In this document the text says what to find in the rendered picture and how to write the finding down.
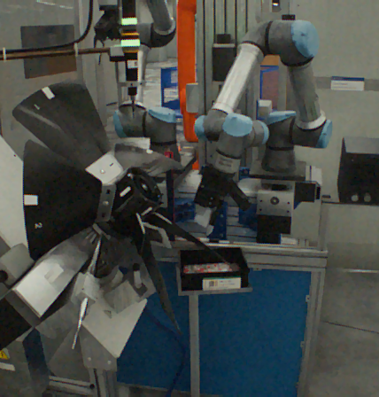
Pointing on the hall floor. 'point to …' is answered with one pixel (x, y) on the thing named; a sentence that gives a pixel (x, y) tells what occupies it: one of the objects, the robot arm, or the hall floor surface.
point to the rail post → (312, 332)
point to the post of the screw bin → (194, 344)
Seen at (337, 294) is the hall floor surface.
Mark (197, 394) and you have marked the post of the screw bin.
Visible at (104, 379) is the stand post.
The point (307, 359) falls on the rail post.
